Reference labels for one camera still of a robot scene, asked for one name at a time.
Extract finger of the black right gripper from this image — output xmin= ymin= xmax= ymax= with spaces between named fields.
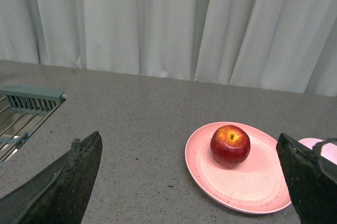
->
xmin=312 ymin=138 xmax=336 ymax=179

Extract left gripper black camera left finger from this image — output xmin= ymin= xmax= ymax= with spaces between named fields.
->
xmin=1 ymin=131 xmax=103 ymax=223

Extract left gripper black camera right finger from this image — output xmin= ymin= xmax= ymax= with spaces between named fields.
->
xmin=276 ymin=133 xmax=336 ymax=223

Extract red apple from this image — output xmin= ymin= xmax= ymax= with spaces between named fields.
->
xmin=210 ymin=125 xmax=251 ymax=169

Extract pink bowl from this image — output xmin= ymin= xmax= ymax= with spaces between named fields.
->
xmin=299 ymin=138 xmax=337 ymax=165

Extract pink plate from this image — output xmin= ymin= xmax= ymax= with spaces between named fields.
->
xmin=185 ymin=122 xmax=291 ymax=214

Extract green dish rack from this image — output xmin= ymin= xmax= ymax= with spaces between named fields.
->
xmin=1 ymin=85 xmax=67 ymax=165

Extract white curtain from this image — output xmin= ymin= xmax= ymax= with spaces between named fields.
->
xmin=1 ymin=0 xmax=336 ymax=96

